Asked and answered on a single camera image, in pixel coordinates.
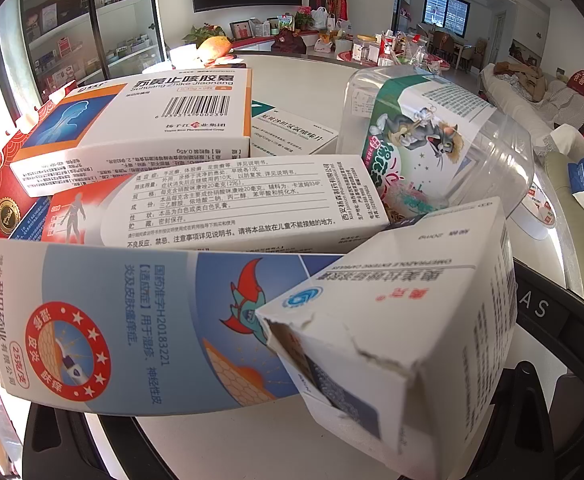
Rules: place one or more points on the white red ointment box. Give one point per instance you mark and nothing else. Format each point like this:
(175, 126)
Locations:
(221, 200)

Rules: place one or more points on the red flowering plant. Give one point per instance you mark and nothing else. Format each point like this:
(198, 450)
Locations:
(303, 16)

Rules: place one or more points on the white plastic bag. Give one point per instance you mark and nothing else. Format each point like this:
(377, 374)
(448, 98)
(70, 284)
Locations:
(320, 19)

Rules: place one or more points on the glass display cabinet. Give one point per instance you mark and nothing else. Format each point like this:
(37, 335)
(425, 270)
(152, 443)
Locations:
(86, 20)

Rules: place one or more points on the dark red bag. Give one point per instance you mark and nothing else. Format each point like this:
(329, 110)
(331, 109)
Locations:
(289, 40)

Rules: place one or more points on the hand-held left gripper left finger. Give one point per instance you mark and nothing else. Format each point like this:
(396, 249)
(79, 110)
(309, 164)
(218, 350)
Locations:
(56, 445)

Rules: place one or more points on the white covered sofa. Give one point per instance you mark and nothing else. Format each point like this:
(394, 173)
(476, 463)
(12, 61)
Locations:
(522, 110)

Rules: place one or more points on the window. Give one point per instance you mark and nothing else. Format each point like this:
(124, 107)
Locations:
(447, 12)

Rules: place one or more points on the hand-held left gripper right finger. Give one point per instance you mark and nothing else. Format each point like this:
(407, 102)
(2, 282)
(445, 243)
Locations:
(532, 425)

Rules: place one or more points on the orange yellow fruit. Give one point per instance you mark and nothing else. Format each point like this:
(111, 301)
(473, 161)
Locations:
(214, 46)

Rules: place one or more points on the red photo frame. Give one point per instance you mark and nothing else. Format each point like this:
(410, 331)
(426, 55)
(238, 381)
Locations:
(240, 30)

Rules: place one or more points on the orange blue medicine box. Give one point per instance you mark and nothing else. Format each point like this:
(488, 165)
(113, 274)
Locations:
(171, 110)

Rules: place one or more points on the torn white medicine box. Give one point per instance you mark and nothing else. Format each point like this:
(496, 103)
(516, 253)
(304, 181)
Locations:
(397, 310)

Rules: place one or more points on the green potted plant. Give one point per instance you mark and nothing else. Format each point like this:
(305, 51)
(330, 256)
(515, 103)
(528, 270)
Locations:
(206, 30)

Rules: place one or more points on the dining chair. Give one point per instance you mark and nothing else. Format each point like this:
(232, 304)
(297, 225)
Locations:
(444, 47)

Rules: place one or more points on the clear jar with cartoon label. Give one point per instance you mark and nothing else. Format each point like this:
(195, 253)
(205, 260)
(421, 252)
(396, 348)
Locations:
(422, 135)

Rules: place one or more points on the light blue cartoon ointment box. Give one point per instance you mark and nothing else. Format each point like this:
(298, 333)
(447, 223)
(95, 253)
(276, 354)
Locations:
(121, 310)

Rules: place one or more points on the brown coat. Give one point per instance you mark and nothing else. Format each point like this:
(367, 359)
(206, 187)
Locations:
(527, 77)

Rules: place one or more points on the tall red decoration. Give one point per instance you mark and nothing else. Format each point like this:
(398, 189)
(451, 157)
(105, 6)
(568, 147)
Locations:
(338, 0)

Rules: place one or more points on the white dark teal medicine box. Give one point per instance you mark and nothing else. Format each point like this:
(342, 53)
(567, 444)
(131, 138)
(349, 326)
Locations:
(297, 130)

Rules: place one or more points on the tape roll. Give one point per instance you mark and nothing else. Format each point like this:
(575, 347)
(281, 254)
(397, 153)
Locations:
(537, 207)

